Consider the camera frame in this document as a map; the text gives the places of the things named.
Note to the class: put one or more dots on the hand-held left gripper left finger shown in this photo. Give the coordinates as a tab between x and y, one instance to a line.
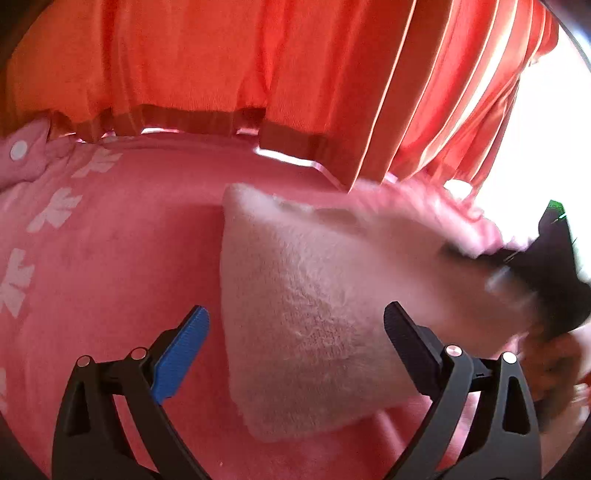
182	355

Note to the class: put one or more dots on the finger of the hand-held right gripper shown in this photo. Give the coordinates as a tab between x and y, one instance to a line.
475	258

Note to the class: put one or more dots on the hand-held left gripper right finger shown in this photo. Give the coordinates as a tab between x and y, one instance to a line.
407	341

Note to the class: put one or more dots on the pink sweater with black hearts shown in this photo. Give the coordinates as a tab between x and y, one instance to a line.
314	314

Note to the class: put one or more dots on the person's right hand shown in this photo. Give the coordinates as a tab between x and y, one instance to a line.
554	369

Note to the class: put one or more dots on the pink blanket with bow print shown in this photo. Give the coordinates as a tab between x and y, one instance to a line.
115	258

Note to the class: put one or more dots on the pink cushion with white button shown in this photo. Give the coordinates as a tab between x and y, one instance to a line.
23	154

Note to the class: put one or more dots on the orange curtain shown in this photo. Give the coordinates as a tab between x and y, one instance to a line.
221	50

